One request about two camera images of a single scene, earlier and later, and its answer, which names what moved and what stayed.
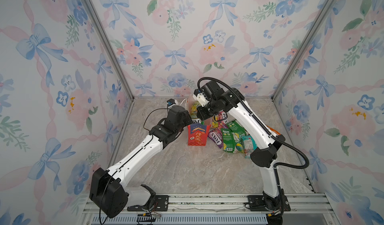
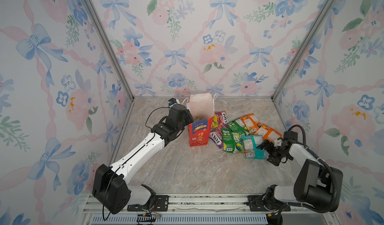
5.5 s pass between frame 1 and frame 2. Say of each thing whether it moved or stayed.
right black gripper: moved
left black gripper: stayed
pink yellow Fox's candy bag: stayed
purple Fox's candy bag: stayed
